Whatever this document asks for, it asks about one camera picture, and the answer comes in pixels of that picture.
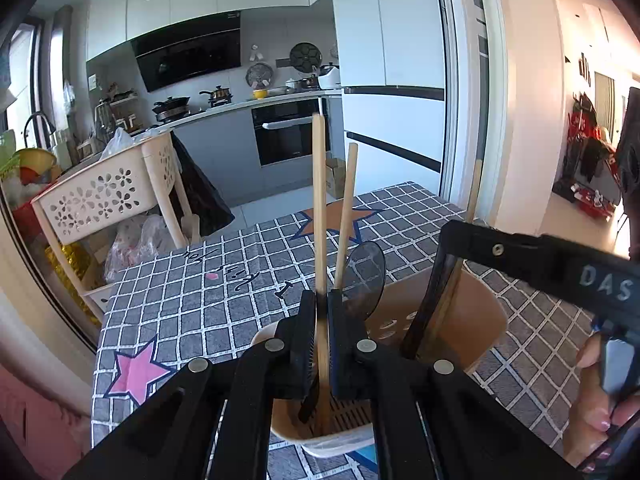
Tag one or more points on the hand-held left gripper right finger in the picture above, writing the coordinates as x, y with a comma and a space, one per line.
345, 360

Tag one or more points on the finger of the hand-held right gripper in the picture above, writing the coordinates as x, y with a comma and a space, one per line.
425, 305

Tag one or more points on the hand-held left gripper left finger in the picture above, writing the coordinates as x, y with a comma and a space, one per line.
300, 360

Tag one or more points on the white plastic utensil holder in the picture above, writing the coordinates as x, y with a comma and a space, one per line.
480, 320

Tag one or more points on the black plastic spoon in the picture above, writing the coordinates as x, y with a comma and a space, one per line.
367, 275

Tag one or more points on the person's right hand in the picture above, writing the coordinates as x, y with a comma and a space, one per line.
585, 410

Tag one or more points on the grey checked star tablecloth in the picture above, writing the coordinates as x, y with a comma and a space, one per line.
225, 280

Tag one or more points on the coat rack with red clothes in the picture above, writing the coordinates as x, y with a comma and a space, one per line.
590, 150

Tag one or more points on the cardboard box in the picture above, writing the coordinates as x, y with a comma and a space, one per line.
335, 177

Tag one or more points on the black garbage bag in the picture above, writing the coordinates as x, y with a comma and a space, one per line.
200, 195

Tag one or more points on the clear plastic bag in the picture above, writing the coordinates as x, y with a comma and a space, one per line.
135, 245

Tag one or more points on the grey kitchen base cabinet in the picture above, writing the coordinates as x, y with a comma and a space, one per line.
215, 160

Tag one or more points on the black built-in oven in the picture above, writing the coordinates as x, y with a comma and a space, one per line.
285, 135

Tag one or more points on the white rice cooker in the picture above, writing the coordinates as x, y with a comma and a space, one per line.
330, 77

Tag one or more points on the gold foil package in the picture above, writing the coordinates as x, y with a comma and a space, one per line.
70, 265

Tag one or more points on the cream plastic storage cart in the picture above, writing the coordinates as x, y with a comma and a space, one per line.
90, 200

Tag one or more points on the yellow bowl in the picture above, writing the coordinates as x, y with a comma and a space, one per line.
260, 94

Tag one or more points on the white refrigerator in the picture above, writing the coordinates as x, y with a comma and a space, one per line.
390, 35

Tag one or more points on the steel cooking pot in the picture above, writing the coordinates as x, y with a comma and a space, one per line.
220, 95

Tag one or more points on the white plastic bag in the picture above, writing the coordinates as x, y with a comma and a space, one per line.
117, 145

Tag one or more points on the round steamer rack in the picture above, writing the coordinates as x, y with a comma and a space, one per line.
259, 75

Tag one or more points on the black wok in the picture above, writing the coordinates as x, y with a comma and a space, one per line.
172, 106

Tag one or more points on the black range hood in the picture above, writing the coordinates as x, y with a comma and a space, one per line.
190, 55

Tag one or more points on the yellow plastic basin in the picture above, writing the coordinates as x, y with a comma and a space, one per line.
35, 160

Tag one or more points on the kitchen faucet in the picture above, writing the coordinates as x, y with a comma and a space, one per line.
35, 119

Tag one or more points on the round dark wall pan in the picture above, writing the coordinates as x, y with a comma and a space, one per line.
305, 57

